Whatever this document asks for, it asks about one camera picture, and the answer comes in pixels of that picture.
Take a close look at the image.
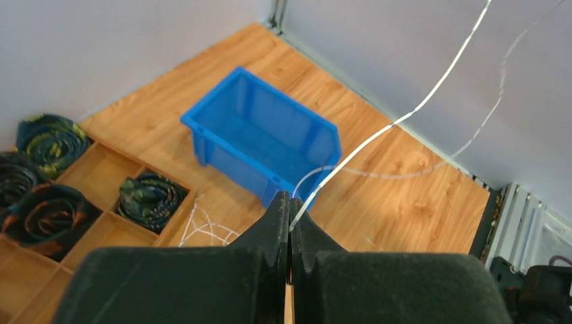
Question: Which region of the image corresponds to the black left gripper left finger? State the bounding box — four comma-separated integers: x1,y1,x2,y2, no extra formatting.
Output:
53,192,290,323

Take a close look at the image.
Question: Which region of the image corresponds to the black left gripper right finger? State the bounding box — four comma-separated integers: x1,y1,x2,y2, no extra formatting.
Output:
290,198,511,323

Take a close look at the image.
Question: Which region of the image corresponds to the thin white cable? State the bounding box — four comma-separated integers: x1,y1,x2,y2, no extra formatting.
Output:
177,0,569,248

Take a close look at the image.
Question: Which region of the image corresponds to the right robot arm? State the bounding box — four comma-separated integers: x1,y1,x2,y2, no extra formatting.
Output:
490,255,571,324

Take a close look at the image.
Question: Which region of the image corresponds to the green patterned rolled tie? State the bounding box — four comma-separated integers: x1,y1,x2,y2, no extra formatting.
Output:
117,172,188,234

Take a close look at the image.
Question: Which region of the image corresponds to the blue plastic bin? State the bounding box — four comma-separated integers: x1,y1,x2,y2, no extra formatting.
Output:
180,67,342,208

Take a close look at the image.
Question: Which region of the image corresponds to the orange black rolled tie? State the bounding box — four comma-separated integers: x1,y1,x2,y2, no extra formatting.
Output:
1,184,101,262

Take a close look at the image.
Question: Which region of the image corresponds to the wooden divided tray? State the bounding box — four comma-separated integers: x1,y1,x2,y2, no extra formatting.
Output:
1,142,196,323

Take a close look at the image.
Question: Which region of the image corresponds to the green yellow rolled tie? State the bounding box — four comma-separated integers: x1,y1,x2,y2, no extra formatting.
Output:
16,114,92,180

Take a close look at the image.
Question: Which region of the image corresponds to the aluminium frame rail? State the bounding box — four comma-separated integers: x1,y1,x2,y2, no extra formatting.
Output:
483,184,571,274

